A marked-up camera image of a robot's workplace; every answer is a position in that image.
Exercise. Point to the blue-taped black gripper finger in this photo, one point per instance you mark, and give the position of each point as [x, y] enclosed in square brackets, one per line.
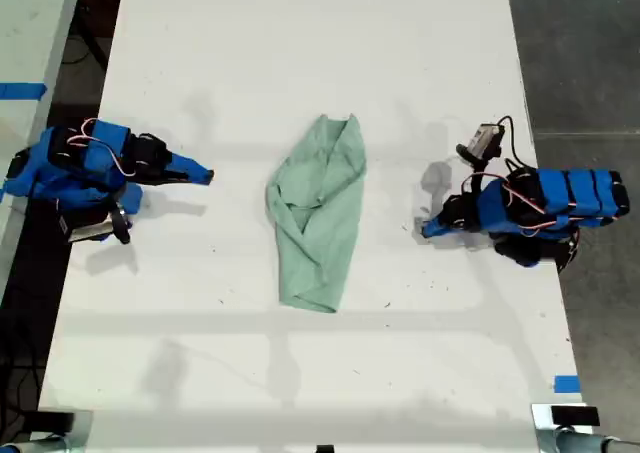
[441, 220]
[190, 164]
[175, 176]
[442, 231]

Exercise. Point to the pale green T-shirt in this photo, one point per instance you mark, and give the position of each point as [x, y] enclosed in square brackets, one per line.
[320, 213]

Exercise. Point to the blue and black robot arm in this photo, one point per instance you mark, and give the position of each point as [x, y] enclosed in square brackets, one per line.
[45, 173]
[565, 198]

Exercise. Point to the blue tape strip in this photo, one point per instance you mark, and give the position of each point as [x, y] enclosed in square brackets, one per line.
[567, 384]
[22, 90]

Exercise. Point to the white side table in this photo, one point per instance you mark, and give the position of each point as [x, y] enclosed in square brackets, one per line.
[30, 33]

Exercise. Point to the metal table clamp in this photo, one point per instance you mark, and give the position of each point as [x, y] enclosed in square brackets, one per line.
[82, 428]
[542, 428]

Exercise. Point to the small black box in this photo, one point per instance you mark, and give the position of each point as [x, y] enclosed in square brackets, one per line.
[575, 415]
[56, 421]

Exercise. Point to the black camera stalk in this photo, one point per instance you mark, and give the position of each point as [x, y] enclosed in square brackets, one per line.
[475, 165]
[121, 225]

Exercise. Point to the grey camera box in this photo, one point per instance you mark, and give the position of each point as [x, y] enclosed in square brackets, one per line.
[90, 232]
[485, 139]

